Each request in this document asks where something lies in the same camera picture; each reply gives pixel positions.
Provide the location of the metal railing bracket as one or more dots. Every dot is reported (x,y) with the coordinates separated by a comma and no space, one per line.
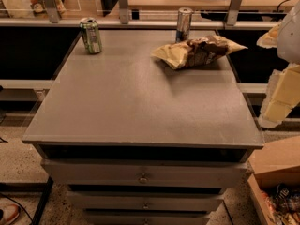
(123,11)
(233,11)
(52,11)

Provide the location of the metal railing bracket left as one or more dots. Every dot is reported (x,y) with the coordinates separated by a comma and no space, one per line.
(52,11)

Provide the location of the brown yellow chip bag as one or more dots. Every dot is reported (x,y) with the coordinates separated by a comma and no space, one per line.
(196,52)

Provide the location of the black table leg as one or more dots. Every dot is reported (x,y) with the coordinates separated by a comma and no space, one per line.
(42,202)

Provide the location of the green soda can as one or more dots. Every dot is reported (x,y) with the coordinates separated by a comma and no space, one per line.
(90,35)

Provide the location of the silver blue energy drink can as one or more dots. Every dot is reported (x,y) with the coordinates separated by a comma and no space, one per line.
(183,23)

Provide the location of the middle drawer knob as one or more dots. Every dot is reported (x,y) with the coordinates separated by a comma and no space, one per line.
(145,206)

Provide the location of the metal railing bracket middle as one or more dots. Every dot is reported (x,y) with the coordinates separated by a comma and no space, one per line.
(123,11)

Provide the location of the orange white bag on shelf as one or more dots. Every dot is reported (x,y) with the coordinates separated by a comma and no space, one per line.
(21,8)

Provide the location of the cardboard box with snacks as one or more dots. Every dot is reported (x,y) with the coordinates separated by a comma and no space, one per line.
(278,162)

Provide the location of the drawer knob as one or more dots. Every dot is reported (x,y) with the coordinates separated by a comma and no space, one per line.
(143,179)
(145,206)

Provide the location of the metal railing bracket right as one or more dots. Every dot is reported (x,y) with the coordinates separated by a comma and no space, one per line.
(233,11)

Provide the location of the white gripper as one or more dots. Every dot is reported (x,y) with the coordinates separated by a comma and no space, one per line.
(291,35)

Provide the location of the top drawer knob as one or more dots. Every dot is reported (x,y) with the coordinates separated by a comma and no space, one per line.
(143,179)

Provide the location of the white orange sneaker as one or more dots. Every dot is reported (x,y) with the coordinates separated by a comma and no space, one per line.
(9,213)

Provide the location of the grey drawer cabinet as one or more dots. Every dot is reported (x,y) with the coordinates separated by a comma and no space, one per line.
(112,116)

